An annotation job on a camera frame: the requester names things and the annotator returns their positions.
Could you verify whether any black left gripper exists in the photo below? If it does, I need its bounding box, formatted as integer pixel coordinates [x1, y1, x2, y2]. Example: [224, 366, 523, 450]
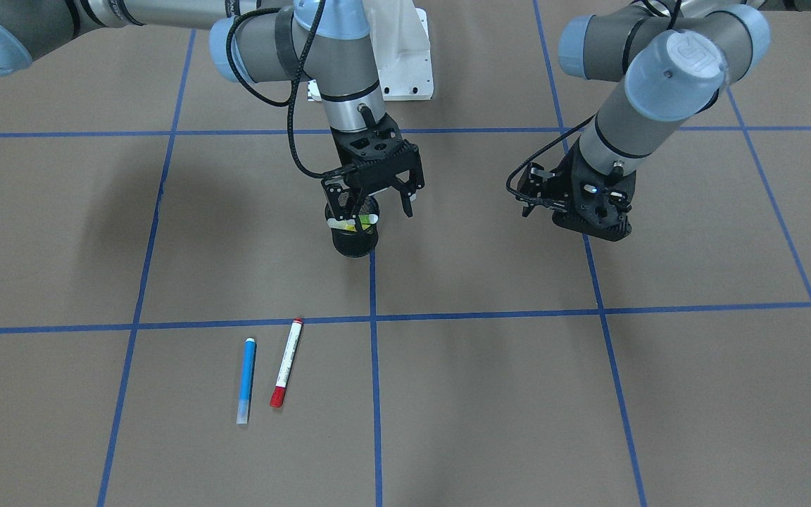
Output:
[518, 148, 636, 242]

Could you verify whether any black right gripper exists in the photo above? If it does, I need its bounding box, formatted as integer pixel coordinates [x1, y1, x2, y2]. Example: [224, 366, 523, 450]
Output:
[321, 113, 425, 225]

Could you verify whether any blue marker pen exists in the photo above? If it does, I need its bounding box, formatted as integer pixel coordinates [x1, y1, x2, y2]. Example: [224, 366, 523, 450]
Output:
[236, 337, 257, 426]

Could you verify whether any white red-capped marker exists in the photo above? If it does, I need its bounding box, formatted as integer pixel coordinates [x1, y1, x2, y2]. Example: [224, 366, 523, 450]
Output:
[268, 318, 305, 410]

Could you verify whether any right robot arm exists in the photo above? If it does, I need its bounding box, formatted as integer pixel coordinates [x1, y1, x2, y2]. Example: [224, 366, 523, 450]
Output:
[0, 1, 430, 229]

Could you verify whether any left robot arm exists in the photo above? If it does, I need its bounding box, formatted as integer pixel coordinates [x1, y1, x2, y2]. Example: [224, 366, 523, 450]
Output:
[506, 1, 772, 242]

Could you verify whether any green highlighter pen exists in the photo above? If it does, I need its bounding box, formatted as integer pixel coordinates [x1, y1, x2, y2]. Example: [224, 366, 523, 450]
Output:
[358, 214, 379, 227]

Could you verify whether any yellow highlighter pen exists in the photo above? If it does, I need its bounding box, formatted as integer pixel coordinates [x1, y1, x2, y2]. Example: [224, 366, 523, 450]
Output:
[326, 218, 373, 233]

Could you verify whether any black mesh pen cup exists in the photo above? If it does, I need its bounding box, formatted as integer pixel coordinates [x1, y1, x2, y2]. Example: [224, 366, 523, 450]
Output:
[325, 196, 380, 258]

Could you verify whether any black braided cable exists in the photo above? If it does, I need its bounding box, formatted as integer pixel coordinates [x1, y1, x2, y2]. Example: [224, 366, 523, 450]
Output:
[505, 127, 596, 212]
[226, 0, 350, 180]

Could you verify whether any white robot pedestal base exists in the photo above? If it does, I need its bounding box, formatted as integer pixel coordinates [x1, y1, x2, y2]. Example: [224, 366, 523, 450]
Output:
[313, 1, 434, 101]

